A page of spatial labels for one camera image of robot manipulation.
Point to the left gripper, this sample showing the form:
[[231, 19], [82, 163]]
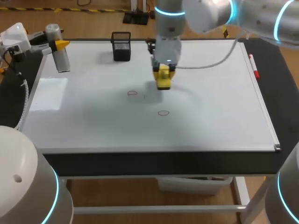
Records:
[[14, 37]]

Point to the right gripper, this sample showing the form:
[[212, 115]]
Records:
[[167, 50]]

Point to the yellow eraser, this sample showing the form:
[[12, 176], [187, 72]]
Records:
[[163, 80]]

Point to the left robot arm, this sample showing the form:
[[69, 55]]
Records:
[[21, 177]]

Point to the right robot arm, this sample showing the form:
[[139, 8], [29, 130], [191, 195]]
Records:
[[210, 14]]

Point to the large whiteboard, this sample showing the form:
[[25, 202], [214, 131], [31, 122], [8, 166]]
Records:
[[140, 126]]

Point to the red whiteboard marker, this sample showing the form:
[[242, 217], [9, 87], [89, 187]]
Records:
[[254, 67]]

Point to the black mesh cup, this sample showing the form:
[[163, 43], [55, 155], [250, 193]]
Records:
[[121, 47]]

